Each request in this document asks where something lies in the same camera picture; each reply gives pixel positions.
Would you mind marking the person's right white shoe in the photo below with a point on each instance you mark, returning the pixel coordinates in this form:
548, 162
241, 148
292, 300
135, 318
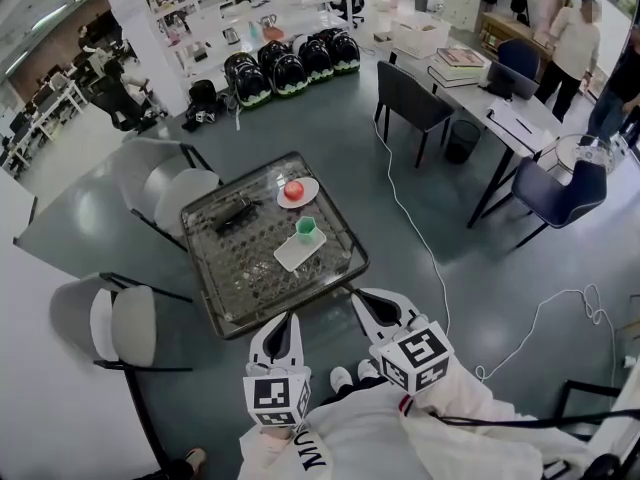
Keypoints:
367, 368

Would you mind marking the red apple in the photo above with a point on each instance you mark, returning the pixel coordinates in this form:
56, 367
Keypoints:
294, 190

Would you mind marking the white rectangular tray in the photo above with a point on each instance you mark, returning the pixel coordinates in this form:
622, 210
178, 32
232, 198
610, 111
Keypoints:
290, 255

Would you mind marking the person's black trousers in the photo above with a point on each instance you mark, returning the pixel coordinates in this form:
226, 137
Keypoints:
372, 382

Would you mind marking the glass teapot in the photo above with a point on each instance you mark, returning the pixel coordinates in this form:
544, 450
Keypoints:
270, 25

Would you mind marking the black remote handset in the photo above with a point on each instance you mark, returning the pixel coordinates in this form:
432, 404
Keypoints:
230, 218

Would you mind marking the wooden cabinet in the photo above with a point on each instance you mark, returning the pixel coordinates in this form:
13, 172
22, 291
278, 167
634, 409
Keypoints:
500, 30

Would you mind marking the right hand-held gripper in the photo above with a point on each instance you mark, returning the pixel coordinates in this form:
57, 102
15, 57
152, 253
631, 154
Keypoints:
415, 358

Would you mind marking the person's white jacket torso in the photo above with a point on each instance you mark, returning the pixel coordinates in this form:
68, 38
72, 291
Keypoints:
370, 438

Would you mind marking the round glass side table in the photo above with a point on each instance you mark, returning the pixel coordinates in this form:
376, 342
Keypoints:
585, 148

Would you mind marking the white office desks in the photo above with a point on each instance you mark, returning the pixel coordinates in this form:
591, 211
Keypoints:
40, 118

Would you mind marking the long grey desk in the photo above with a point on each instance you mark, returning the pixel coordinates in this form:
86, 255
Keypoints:
485, 103

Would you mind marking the white storage crate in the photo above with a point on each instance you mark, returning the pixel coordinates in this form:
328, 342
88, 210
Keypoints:
420, 38

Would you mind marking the teal bottle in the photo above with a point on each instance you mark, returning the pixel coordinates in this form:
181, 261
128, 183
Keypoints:
254, 30

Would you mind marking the dark blue chair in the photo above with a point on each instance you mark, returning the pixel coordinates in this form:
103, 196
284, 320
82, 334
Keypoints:
555, 198
520, 55

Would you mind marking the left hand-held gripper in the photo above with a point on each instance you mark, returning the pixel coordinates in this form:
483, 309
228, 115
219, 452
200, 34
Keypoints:
275, 400

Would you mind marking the grey chair black frame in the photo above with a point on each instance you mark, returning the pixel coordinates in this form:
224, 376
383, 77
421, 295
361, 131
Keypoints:
132, 325
135, 168

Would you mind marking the person's white shoe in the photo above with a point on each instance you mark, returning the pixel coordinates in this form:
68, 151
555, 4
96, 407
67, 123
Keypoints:
367, 368
341, 379

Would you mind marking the black mesh wastebasket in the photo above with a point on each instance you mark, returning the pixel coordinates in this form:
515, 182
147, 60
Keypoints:
462, 140

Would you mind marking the person's left forearm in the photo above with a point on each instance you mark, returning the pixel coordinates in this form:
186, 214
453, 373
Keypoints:
270, 450

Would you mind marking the black floor bag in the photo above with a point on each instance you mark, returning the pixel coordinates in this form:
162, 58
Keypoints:
200, 103

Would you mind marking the person's right forearm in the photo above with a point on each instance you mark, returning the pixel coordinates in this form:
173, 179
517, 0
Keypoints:
465, 398

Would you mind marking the brown cover book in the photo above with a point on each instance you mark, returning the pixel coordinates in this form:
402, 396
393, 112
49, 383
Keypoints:
462, 57

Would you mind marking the black and green backpack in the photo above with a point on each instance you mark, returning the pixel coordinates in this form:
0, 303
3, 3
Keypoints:
247, 80
316, 60
272, 50
346, 52
289, 75

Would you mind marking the dark grey laptop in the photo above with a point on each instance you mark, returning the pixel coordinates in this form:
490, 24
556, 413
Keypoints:
512, 82

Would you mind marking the person's left white shoe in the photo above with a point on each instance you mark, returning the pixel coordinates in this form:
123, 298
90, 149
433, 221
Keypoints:
341, 379

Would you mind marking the glass-top rattan table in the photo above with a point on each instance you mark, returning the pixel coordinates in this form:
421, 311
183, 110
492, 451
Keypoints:
240, 268

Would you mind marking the steel kettle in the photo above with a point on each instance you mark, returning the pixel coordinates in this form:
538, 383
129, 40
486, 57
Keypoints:
231, 35

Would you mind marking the dark grey chair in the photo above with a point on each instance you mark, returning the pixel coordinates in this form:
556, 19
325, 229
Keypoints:
410, 103

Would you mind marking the black metal frame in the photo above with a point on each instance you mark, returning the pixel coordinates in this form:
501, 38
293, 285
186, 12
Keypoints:
582, 388

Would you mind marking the green cup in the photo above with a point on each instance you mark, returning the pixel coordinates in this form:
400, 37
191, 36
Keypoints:
306, 230

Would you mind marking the white paper pad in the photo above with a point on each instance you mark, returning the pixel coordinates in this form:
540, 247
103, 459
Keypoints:
517, 123

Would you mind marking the white plate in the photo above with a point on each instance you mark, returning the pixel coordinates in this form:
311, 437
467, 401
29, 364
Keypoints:
311, 190

